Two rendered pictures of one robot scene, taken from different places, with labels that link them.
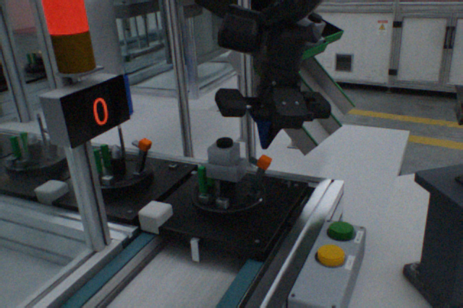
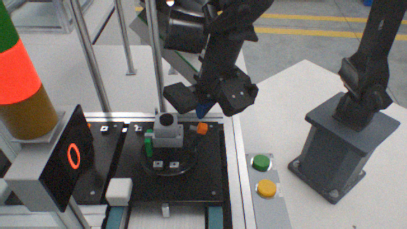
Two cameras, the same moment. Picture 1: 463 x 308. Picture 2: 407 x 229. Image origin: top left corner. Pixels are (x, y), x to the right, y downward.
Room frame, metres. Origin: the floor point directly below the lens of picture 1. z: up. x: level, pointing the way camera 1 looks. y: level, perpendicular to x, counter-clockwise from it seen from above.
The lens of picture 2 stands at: (0.31, 0.14, 1.48)
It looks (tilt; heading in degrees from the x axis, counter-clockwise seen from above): 42 degrees down; 333
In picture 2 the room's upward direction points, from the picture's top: straight up
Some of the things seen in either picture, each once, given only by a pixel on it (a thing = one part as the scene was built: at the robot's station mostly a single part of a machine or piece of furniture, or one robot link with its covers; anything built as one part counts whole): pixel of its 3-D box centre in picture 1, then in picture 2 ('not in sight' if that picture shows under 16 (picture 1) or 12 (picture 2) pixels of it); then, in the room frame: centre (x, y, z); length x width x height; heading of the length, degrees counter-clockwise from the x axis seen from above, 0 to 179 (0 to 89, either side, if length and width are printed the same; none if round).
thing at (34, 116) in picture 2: (73, 50); (25, 107); (0.60, 0.21, 1.28); 0.05 x 0.05 x 0.05
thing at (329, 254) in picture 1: (330, 257); (266, 189); (0.54, -0.14, 0.96); 0.04 x 0.04 x 0.02
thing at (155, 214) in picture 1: (155, 217); (119, 191); (0.67, 0.15, 0.97); 0.05 x 0.05 x 0.04; 63
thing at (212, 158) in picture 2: (228, 204); (170, 158); (0.71, 0.01, 0.96); 0.24 x 0.24 x 0.02; 63
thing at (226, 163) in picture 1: (221, 157); (163, 129); (0.71, 0.02, 1.06); 0.08 x 0.04 x 0.07; 63
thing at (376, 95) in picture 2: not in sight; (367, 87); (0.55, -0.36, 1.15); 0.09 x 0.07 x 0.06; 159
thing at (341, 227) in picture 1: (341, 232); (261, 163); (0.60, -0.17, 0.96); 0.04 x 0.04 x 0.02
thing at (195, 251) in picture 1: (196, 249); (166, 210); (0.60, 0.07, 0.95); 0.01 x 0.01 x 0.04; 63
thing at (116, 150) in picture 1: (117, 162); (56, 144); (0.83, 0.24, 1.01); 0.24 x 0.24 x 0.13; 63
